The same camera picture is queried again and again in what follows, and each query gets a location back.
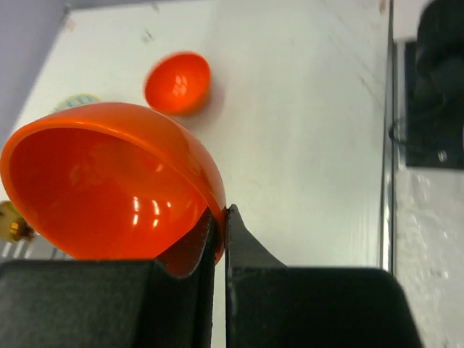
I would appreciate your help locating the yellow sun pattern bowl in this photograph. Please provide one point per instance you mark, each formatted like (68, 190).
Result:
(76, 101)

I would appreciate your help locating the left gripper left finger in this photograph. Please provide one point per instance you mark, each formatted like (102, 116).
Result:
(164, 302)

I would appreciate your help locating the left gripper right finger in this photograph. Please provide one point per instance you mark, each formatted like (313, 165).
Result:
(269, 304)

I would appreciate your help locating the small brown object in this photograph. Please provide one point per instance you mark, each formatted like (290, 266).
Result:
(13, 226)

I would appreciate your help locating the grey cutlery holder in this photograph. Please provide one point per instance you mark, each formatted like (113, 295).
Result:
(38, 249)

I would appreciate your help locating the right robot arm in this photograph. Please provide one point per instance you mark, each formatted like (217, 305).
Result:
(440, 61)

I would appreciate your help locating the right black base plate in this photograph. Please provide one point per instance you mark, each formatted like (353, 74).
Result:
(428, 125)

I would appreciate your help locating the orange bowl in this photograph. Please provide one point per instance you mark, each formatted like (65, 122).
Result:
(112, 181)
(179, 84)

